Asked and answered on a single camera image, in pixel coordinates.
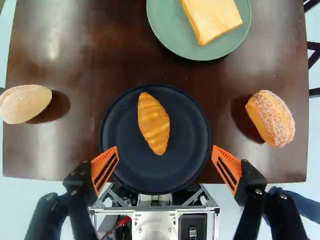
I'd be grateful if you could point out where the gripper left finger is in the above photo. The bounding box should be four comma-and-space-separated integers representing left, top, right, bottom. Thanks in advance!
24, 146, 120, 240

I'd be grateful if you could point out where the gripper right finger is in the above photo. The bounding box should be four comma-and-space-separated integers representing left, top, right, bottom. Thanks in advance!
211, 144, 309, 240

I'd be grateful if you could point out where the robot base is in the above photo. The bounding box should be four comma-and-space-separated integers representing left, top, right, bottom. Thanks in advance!
87, 182, 221, 240

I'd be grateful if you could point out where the dark blue plate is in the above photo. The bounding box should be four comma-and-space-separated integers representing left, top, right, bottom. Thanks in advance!
98, 84, 211, 196

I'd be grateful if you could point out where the golden croissant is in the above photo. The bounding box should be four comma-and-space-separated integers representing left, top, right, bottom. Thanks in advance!
137, 91, 171, 156

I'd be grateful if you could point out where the green plate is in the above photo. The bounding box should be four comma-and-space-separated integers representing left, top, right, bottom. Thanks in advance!
146, 0, 252, 62

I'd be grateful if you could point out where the sugared brown bread roll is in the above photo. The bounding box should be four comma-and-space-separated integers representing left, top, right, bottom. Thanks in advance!
245, 89, 296, 148

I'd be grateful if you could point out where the pale sesame bread roll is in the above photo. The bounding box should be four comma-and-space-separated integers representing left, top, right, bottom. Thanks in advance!
0, 84, 53, 125

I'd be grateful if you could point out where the dark brown wooden table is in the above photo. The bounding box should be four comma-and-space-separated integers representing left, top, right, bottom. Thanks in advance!
1, 0, 311, 185

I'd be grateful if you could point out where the black chair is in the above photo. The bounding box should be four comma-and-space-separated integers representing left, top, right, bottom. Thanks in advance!
302, 0, 320, 98

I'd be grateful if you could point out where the yellow toast slice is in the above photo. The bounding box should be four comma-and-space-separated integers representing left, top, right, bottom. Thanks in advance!
179, 0, 244, 47

